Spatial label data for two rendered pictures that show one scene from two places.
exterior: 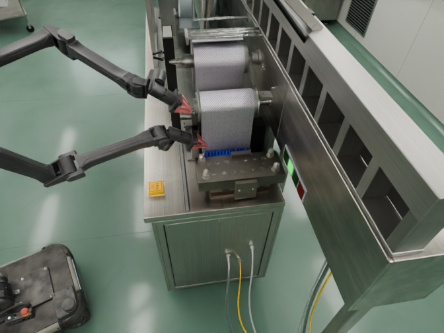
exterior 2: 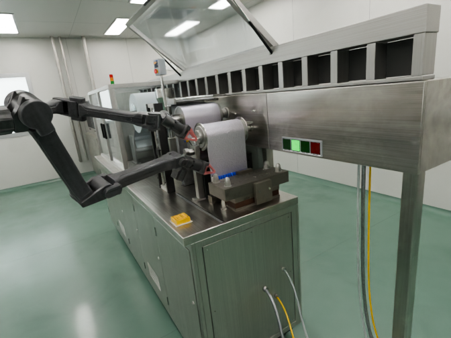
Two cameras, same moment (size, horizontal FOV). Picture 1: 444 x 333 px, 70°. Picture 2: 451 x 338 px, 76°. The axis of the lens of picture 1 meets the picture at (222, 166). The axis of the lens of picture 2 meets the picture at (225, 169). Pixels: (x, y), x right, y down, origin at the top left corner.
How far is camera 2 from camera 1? 0.85 m
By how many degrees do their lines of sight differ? 35
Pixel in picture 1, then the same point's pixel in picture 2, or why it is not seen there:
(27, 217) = not seen: outside the picture
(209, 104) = (211, 129)
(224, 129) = (226, 151)
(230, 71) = (211, 119)
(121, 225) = not seen: outside the picture
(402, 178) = (396, 25)
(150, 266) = not seen: outside the picture
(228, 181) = (248, 184)
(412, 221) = (421, 37)
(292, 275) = (323, 316)
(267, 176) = (276, 175)
